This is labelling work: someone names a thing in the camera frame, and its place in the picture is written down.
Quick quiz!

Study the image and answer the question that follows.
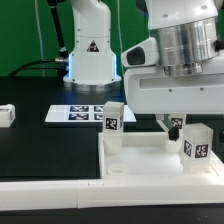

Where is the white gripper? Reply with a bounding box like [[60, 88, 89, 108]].
[[123, 65, 224, 144]]

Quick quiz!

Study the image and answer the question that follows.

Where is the white square table top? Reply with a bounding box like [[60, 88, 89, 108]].
[[97, 131, 224, 179]]

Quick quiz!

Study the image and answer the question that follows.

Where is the white L-shaped obstacle fence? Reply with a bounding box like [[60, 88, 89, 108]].
[[0, 167, 224, 211]]

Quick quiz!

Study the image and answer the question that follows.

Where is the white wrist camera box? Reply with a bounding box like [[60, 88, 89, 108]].
[[121, 37, 159, 68]]

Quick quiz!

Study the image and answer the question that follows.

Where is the white marker base plate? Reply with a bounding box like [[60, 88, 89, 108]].
[[44, 104, 137, 124]]

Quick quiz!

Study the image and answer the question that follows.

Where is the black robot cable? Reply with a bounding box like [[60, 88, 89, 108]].
[[7, 0, 70, 78]]

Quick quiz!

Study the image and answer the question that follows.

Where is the thin white hanging cable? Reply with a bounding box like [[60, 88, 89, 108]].
[[33, 0, 46, 78]]

